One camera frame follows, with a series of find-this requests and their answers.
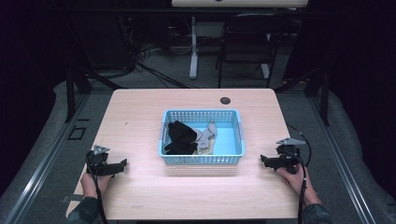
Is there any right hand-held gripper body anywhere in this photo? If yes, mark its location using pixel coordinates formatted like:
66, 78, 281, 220
275, 137, 307, 175

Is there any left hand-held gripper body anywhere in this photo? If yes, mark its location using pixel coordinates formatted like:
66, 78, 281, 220
85, 144, 111, 177

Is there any person's right hand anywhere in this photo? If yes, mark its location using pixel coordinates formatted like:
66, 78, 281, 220
276, 163, 308, 198

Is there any person's left hand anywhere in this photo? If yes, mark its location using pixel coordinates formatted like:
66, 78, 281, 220
79, 172, 114, 200

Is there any blue plastic basket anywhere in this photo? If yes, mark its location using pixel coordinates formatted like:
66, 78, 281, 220
157, 108, 247, 166

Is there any beige cloth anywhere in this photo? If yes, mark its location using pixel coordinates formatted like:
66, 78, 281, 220
191, 139, 217, 156

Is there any black metal stand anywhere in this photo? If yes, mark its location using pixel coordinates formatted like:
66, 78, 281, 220
273, 65, 332, 127
64, 64, 129, 123

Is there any black cloth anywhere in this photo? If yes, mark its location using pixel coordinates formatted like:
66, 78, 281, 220
163, 119, 199, 156

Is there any grey cloth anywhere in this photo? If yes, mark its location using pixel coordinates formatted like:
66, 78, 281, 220
193, 121, 219, 151

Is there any black folding chair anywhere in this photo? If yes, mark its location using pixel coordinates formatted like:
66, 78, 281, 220
215, 12, 290, 90

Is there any white desk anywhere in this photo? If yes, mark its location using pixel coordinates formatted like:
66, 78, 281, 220
171, 0, 310, 80

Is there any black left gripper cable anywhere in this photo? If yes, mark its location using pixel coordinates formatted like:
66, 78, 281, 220
85, 150, 109, 224

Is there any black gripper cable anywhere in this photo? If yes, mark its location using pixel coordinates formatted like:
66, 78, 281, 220
85, 150, 109, 224
285, 123, 313, 224

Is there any black floor socket frame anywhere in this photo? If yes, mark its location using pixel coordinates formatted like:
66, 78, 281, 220
66, 125, 88, 142

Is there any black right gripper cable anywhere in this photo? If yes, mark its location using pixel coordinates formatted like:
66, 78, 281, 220
285, 123, 313, 224

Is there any bundle of floor cables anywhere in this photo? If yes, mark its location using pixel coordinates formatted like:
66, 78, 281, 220
124, 40, 194, 90

